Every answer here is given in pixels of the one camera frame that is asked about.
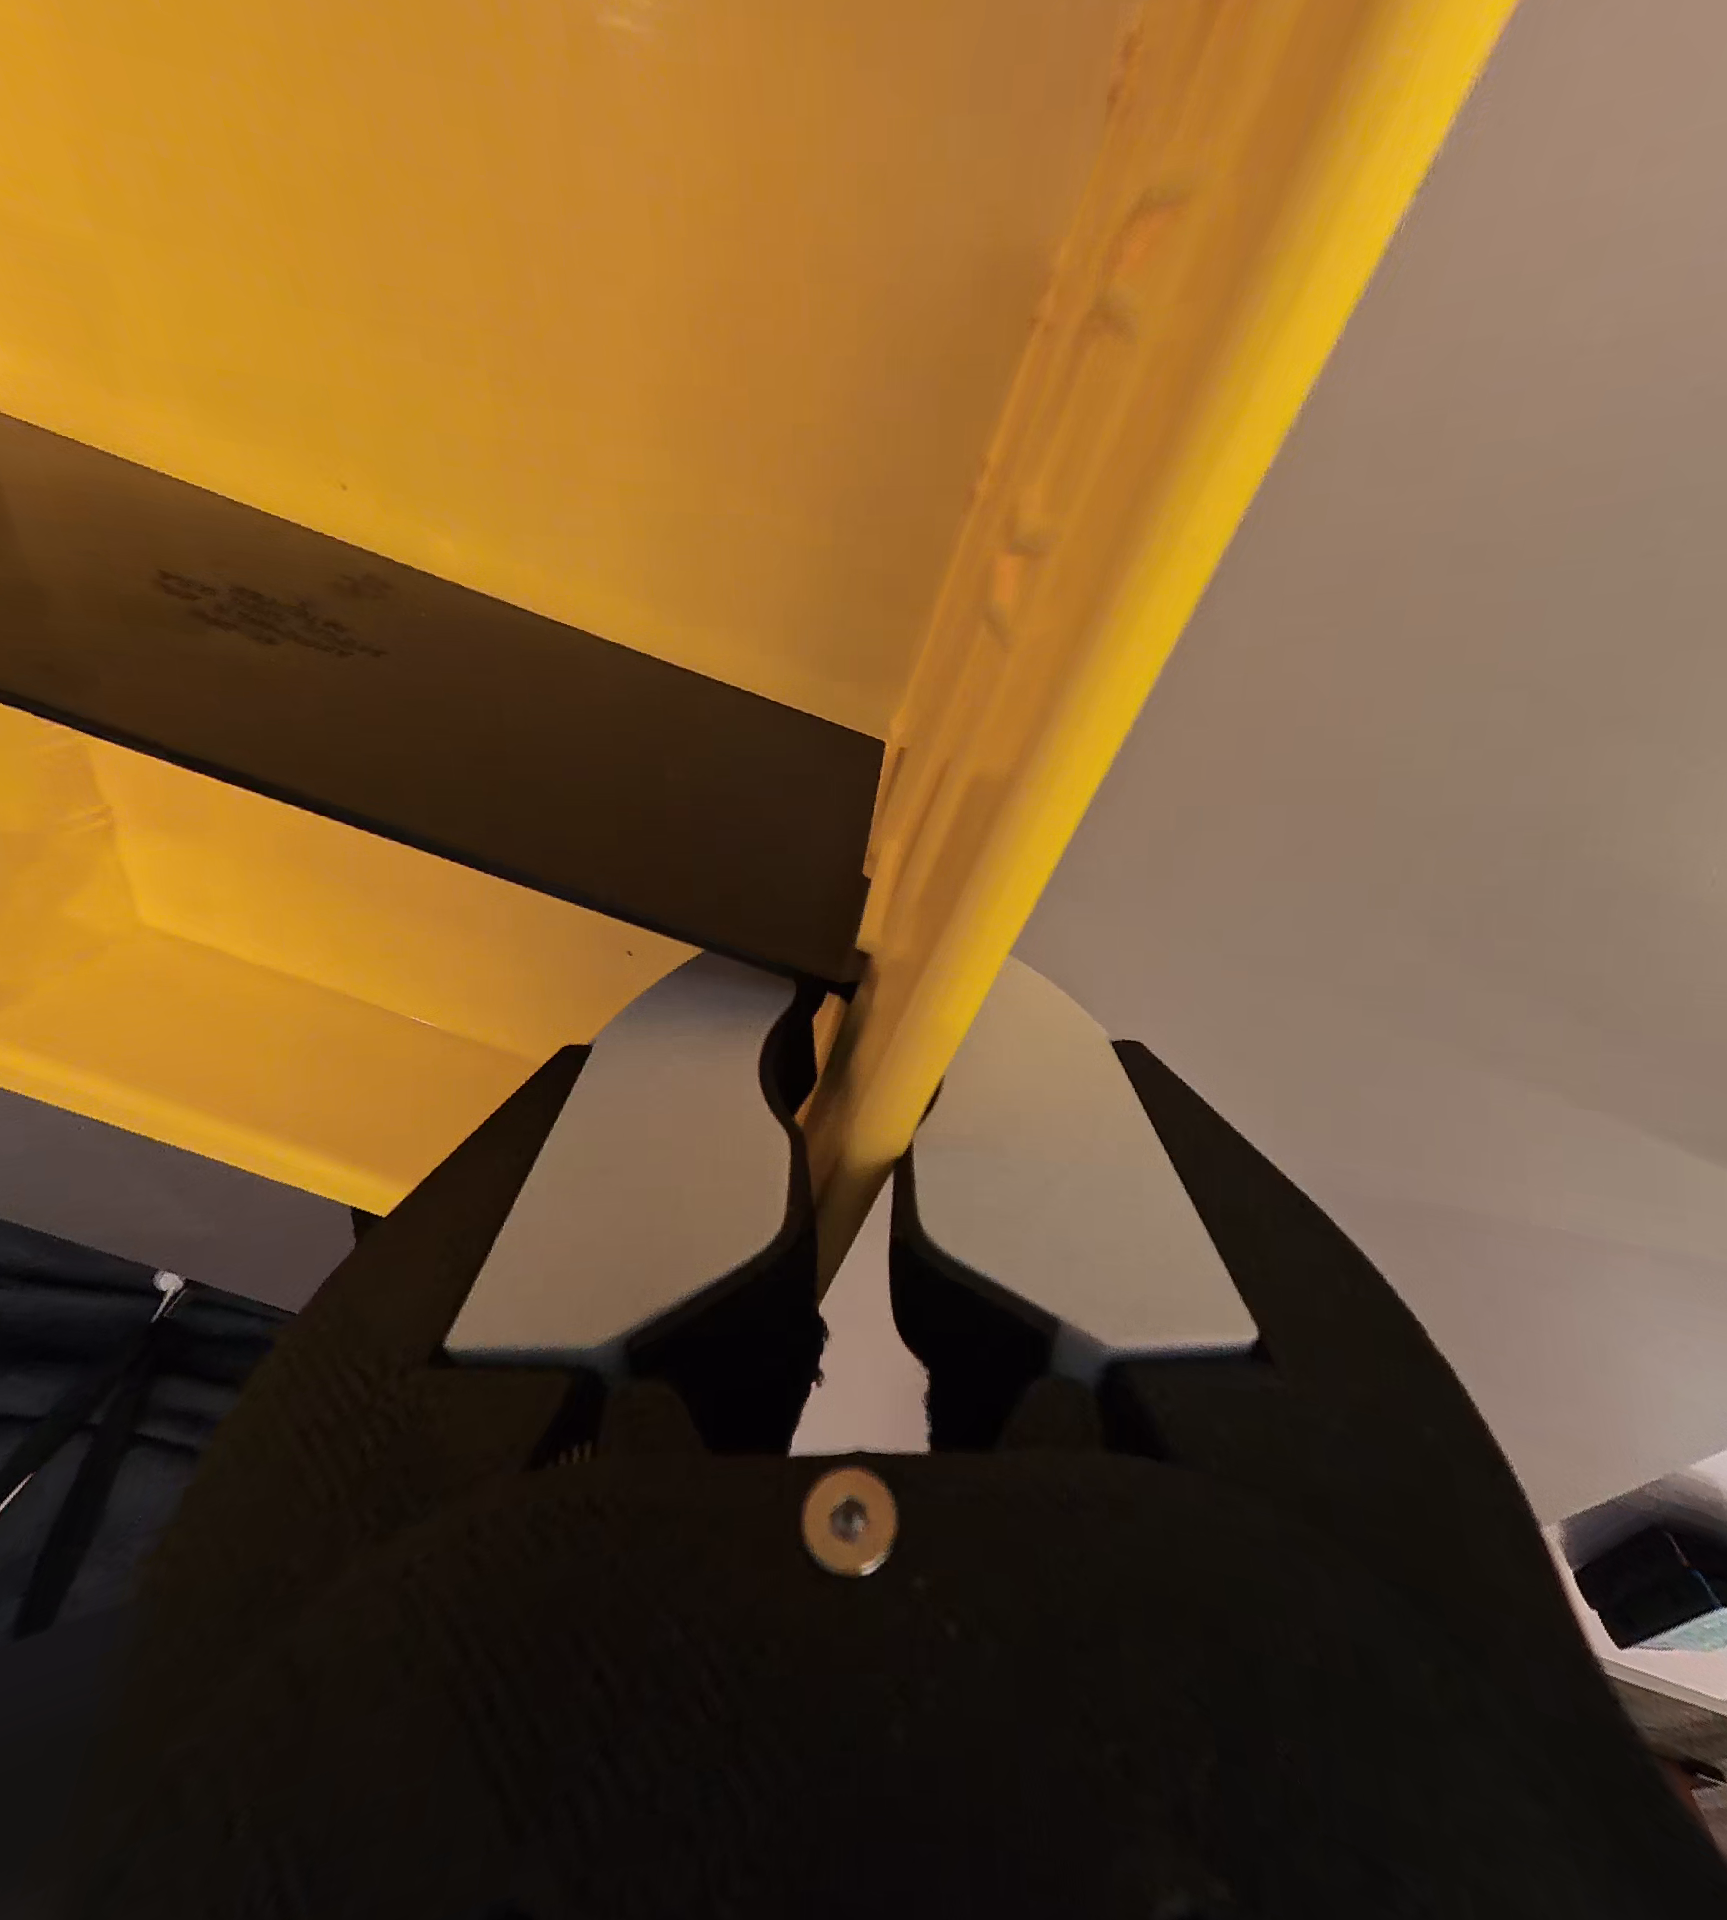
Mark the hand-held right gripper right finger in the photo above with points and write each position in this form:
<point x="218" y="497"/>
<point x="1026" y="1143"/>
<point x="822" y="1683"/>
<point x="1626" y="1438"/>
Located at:
<point x="1074" y="1187"/>

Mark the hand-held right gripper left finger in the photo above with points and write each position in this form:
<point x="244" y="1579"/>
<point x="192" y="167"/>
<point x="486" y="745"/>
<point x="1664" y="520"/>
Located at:
<point x="638" y="1187"/>

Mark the yellow plastic bin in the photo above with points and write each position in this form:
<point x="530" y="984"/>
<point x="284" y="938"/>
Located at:
<point x="504" y="301"/>

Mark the small black device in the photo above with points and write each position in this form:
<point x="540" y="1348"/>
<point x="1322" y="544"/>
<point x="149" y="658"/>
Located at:
<point x="1690" y="1583"/>

